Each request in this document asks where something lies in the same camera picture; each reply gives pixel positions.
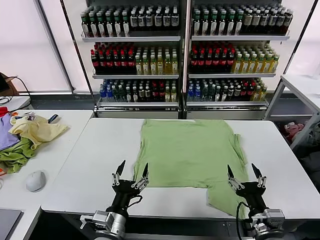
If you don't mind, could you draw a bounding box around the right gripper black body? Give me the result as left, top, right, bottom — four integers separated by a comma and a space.
235, 180, 269, 216

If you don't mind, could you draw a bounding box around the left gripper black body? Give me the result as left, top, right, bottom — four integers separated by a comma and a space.
109, 179, 145, 218

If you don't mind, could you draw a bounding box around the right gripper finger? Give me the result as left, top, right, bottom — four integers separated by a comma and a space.
251, 163, 268, 189
226, 164, 246, 192

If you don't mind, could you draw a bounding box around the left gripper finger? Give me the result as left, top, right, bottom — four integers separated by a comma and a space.
131, 162, 150, 190
111, 159, 127, 187

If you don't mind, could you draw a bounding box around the light green t-shirt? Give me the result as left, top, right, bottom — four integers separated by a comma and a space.
132, 119, 251, 218

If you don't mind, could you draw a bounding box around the pink plush toy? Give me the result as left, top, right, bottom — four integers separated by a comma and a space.
284, 121, 305, 138

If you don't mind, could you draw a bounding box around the gray cloth heap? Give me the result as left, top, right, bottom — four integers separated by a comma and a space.
293, 121, 320, 161

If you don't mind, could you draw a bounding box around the blue white striped cloth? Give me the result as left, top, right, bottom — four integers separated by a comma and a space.
46, 113, 61, 125

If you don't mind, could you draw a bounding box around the white computer mouse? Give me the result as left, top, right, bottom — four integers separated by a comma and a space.
25, 170, 47, 193

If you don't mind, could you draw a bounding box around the pale yellow garment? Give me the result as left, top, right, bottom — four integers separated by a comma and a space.
8, 115, 70, 151

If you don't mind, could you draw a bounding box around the yellow juice bottle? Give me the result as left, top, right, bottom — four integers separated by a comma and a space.
241, 53, 250, 74
271, 55, 280, 73
171, 54, 179, 75
264, 54, 272, 74
163, 54, 172, 75
149, 54, 157, 75
249, 53, 257, 74
142, 54, 150, 75
256, 54, 265, 74
233, 53, 243, 74
135, 55, 143, 75
156, 54, 164, 75

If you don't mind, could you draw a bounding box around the small printed white cloth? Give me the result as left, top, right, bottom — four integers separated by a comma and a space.
23, 111, 38, 123

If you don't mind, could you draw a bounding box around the red-capped cola bottle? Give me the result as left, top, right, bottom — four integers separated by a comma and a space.
205, 49, 214, 74
212, 49, 221, 74
112, 50, 120, 75
119, 50, 128, 75
90, 49, 99, 74
198, 49, 206, 74
227, 49, 235, 74
220, 49, 228, 74
126, 50, 135, 75
105, 50, 113, 75
97, 50, 106, 75
190, 50, 199, 74

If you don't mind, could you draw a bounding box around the olive green garment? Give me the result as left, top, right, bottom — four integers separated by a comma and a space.
0, 136, 38, 175

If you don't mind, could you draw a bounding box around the purple garment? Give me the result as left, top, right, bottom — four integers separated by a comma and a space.
0, 113, 21, 152

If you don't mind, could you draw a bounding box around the gray laptop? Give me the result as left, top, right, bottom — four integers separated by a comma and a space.
0, 208, 24, 240

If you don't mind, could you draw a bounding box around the black slanted pole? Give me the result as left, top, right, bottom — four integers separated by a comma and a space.
59, 0, 99, 118
279, 0, 320, 78

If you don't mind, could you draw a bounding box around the metal drink shelf rack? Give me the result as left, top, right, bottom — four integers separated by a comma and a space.
186, 0, 293, 121
79, 0, 188, 120

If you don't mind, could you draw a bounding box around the gray slanted pole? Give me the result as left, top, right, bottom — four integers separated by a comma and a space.
33, 0, 76, 92

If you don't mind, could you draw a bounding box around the brown cardboard box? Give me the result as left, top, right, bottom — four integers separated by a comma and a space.
0, 71, 20, 97

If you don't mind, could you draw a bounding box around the green-capped dark bottle white label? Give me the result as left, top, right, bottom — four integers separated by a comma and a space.
234, 11, 243, 36
81, 12, 91, 38
121, 11, 130, 38
105, 11, 114, 38
89, 12, 98, 38
192, 12, 202, 36
209, 11, 218, 36
113, 11, 122, 38
201, 11, 210, 36
97, 12, 106, 38
217, 11, 227, 36
226, 11, 235, 36

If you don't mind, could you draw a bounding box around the black flat device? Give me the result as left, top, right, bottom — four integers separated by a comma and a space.
0, 74, 10, 93

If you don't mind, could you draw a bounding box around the dark bottle square white label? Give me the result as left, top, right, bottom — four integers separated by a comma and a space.
138, 9, 147, 32
145, 9, 154, 32
171, 7, 180, 32
162, 8, 172, 32
154, 8, 163, 32
130, 9, 139, 32

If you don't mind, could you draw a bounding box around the dark bottle beige label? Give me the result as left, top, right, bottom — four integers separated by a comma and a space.
260, 10, 270, 35
285, 9, 294, 35
243, 10, 253, 35
277, 10, 286, 35
251, 10, 261, 35
269, 10, 278, 35

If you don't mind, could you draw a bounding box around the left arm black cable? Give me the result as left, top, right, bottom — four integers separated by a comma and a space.
127, 194, 144, 209

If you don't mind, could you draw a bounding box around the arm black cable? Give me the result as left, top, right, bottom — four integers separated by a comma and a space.
127, 194, 144, 209
235, 200, 253, 240

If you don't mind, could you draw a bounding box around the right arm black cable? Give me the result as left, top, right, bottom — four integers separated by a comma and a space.
235, 200, 253, 240

